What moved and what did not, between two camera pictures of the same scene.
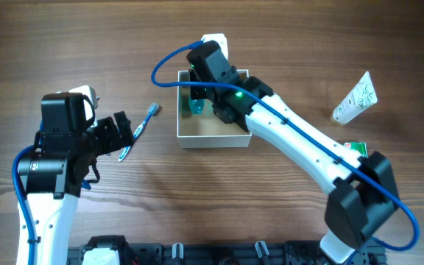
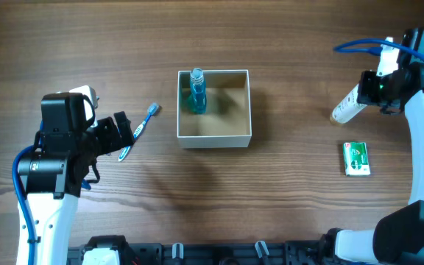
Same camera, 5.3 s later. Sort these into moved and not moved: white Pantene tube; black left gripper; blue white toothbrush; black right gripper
Moved: black right gripper
Not moved: blue white toothbrush; black left gripper; white Pantene tube
